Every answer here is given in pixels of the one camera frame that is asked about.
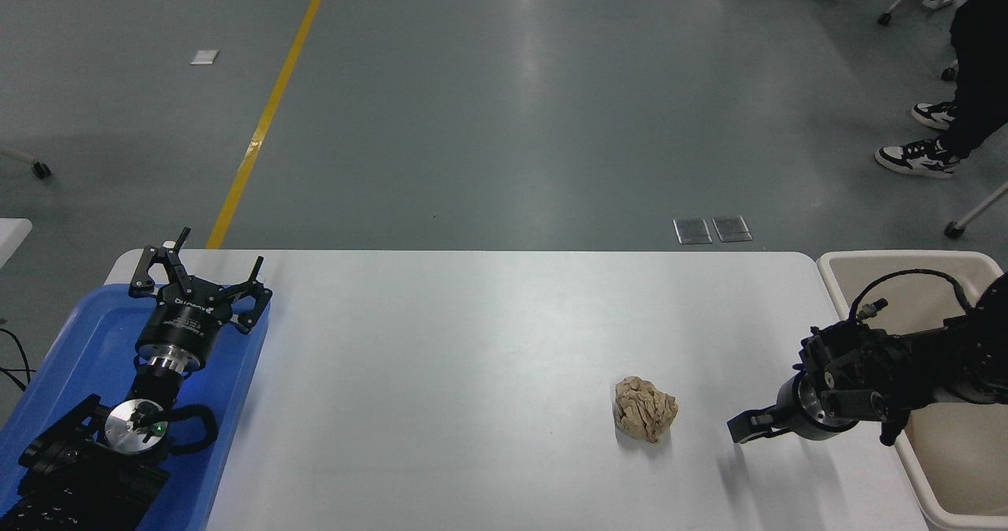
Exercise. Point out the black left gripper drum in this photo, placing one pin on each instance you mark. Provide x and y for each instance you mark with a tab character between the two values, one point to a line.
179	328

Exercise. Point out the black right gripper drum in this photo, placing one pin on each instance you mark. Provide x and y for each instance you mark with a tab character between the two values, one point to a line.
811	419

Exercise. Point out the tan paper ball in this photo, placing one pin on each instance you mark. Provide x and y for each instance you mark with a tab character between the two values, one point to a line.
646	411

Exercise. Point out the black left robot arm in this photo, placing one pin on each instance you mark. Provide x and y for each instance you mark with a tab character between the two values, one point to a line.
75	468

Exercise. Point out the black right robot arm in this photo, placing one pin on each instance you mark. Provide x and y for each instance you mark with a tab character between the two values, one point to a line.
969	358

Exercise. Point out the blue plastic tray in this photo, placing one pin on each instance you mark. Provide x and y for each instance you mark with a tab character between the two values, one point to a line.
79	342

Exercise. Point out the large pale plastic bin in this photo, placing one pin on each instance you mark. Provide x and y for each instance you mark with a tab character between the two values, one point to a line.
941	456

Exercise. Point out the white side table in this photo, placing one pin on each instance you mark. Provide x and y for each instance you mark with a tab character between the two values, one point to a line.
12	235

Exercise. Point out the grey leg with black caster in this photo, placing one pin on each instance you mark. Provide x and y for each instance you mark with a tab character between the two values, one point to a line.
39	170

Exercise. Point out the silver floor plate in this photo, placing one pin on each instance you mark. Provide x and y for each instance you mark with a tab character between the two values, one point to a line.
732	228
693	231

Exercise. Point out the white leg with black caster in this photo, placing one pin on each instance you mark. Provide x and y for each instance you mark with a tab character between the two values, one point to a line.
955	229

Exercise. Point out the person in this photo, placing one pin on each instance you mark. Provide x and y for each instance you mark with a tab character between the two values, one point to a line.
976	74

